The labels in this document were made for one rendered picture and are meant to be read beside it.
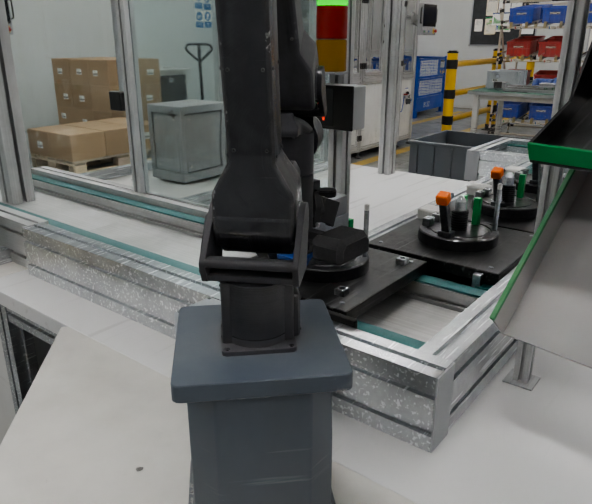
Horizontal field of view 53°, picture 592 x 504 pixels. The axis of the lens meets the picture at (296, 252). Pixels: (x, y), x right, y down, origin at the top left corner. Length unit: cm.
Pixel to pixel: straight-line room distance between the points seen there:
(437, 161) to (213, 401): 246
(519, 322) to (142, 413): 48
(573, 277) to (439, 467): 26
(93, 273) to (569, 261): 76
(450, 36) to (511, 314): 1160
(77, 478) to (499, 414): 51
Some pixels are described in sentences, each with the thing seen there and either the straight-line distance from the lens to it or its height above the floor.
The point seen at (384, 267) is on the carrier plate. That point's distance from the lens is 94.
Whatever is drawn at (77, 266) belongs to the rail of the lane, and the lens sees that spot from 114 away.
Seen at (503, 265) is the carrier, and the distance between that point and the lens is 100.
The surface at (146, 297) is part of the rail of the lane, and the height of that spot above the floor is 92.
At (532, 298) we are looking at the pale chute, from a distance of 74.
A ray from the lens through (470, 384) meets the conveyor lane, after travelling 80.
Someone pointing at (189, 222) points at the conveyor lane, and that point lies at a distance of 128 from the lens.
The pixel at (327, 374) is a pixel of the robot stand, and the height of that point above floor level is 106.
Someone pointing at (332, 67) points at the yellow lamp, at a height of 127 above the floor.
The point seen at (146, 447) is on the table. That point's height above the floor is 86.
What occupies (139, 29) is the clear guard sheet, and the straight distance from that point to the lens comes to 141.
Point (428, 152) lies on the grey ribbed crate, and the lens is 288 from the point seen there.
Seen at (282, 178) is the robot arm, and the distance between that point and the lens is 47.
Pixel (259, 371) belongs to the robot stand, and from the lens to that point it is 49.
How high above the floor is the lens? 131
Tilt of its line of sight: 20 degrees down
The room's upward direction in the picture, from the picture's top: straight up
